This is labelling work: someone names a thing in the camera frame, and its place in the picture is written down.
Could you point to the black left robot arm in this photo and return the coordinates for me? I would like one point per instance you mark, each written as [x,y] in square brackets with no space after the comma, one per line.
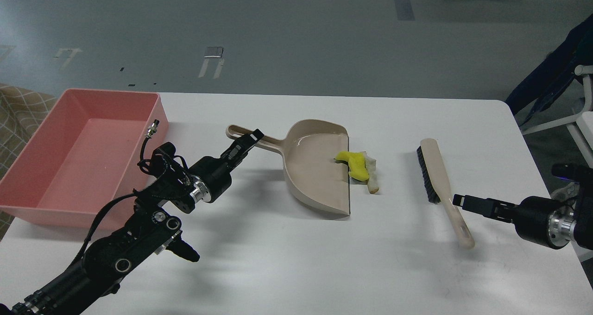
[99,267]

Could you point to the pink plastic bin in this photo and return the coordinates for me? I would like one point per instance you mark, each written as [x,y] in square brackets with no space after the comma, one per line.
[84,154]

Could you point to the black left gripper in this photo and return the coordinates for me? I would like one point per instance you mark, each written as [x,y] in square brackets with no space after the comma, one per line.
[214,173]

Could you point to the beige hand brush black bristles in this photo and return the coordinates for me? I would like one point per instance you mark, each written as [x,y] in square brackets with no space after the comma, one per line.
[438,189]

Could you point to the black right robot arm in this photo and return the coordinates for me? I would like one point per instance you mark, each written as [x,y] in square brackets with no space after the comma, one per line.
[576,224]

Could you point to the beige plastic dustpan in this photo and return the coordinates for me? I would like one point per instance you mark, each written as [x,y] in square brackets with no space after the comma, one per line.
[312,175]

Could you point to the yellow sponge piece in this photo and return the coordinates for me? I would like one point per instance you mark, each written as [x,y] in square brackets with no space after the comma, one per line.
[356,164]

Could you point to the beige checkered cloth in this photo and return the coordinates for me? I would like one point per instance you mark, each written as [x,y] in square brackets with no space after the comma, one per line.
[21,113]

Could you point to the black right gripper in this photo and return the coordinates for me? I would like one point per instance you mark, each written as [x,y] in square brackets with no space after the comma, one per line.
[532,217]

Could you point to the dark blue jacket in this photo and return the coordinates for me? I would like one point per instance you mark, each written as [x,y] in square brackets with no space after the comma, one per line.
[550,79]

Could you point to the white office chair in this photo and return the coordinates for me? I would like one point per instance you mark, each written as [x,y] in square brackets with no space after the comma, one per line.
[571,122]

